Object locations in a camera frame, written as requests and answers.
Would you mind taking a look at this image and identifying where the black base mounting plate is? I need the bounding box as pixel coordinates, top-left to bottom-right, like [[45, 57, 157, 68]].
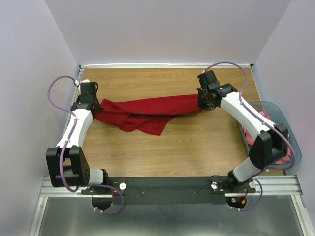
[[81, 175, 256, 205]]

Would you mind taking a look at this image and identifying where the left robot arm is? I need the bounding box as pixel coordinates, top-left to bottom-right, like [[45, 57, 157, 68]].
[[46, 79, 109, 194]]

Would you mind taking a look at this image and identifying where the dark red t-shirt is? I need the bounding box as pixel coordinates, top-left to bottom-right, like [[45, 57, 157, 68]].
[[95, 94, 201, 135]]

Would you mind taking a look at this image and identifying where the pink t-shirt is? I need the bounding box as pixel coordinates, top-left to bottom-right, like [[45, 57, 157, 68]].
[[239, 110, 288, 170]]

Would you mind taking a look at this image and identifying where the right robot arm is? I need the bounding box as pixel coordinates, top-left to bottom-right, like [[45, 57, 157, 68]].
[[197, 70, 289, 193]]

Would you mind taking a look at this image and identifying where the translucent blue laundry basket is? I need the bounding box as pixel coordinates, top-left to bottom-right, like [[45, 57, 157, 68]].
[[237, 100, 302, 171]]

